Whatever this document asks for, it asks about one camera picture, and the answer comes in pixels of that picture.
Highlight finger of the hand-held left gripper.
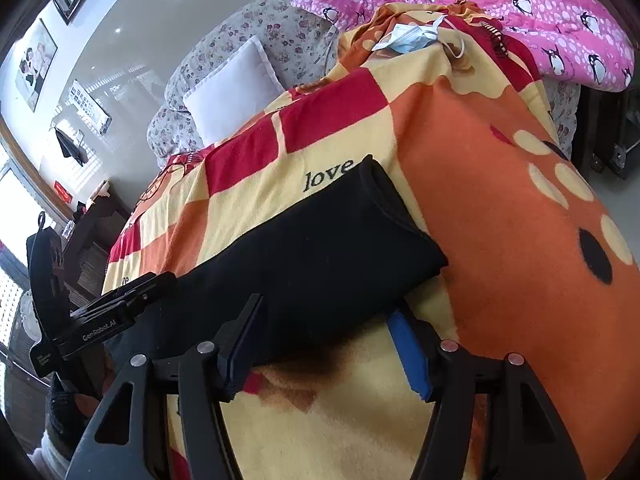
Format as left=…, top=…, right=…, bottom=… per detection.
left=69, top=271, right=178, bottom=325

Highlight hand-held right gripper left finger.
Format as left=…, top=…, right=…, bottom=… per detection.
left=65, top=293, right=265, bottom=480

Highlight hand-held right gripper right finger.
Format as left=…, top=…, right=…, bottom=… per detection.
left=386, top=305, right=587, bottom=480

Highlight black pants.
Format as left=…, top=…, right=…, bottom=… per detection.
left=106, top=154, right=449, bottom=367

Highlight dark wooden cabinet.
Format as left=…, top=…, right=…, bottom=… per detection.
left=59, top=180, right=132, bottom=311

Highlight black hanging garment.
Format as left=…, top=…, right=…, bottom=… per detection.
left=53, top=126, right=91, bottom=167

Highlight orange yellow printed blanket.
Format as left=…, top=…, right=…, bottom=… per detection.
left=100, top=2, right=640, bottom=480

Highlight white pillow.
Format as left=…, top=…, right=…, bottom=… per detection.
left=182, top=35, right=287, bottom=147

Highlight floral quilt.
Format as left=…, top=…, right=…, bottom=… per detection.
left=146, top=0, right=342, bottom=171

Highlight blue face mask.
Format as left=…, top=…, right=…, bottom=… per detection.
left=371, top=14, right=468, bottom=58

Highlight pink penguin quilt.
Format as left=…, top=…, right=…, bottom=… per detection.
left=291, top=0, right=635, bottom=93

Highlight wall notice board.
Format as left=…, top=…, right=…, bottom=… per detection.
left=66, top=79, right=113, bottom=134

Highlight wall poster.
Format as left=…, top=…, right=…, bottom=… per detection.
left=14, top=18, right=59, bottom=112

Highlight dark bed frame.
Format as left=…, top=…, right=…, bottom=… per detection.
left=574, top=82, right=640, bottom=182

